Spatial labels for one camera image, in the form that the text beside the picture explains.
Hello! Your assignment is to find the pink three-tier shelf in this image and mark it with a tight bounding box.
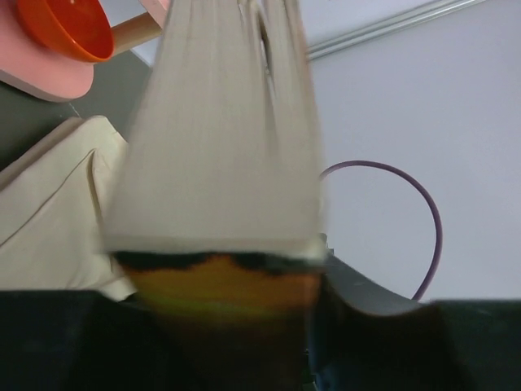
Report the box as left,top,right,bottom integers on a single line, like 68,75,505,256
1,0,169,102

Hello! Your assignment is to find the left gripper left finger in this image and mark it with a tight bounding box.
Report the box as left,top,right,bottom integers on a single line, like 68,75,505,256
1,291,171,390

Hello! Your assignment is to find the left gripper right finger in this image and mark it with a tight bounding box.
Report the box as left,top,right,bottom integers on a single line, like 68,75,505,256
308,256,520,390

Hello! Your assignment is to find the orange bowl bottom shelf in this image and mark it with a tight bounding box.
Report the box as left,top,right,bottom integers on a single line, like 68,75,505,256
15,0,115,63

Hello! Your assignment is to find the cream canvas backpack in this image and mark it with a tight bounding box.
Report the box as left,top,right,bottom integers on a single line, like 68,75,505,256
1,116,135,301

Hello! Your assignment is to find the blue paperback book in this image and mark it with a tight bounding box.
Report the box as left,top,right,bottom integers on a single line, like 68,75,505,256
103,1,326,390

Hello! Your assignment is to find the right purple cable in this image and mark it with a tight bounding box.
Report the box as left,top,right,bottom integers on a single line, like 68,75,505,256
319,160,443,302

